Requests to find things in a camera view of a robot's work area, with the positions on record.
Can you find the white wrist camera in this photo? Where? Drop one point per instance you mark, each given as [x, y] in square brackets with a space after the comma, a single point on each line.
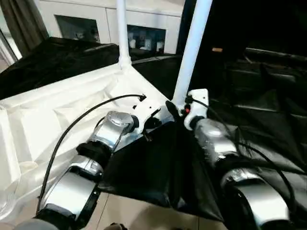
[197, 105]
[148, 112]

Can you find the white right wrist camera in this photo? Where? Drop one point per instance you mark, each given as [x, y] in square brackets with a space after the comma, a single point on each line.
[197, 105]

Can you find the white plastic table leg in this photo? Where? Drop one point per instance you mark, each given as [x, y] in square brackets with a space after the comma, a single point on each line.
[123, 33]
[192, 48]

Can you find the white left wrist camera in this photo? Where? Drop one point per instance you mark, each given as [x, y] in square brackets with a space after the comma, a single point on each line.
[148, 112]

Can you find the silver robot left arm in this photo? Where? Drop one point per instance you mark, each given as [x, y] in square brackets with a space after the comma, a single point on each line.
[91, 163]

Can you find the black work mat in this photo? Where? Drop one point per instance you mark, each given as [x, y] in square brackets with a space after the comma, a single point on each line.
[158, 167]

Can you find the white glass-door cabinet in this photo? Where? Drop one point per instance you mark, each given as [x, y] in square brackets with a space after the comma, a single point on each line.
[96, 19]

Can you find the white plastic table top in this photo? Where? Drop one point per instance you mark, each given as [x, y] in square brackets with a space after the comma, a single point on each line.
[48, 115]

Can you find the black backdrop cloth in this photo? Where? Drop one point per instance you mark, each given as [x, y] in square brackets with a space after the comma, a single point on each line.
[268, 24]

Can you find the grey curtain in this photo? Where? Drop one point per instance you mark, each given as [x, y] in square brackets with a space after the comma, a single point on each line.
[19, 24]

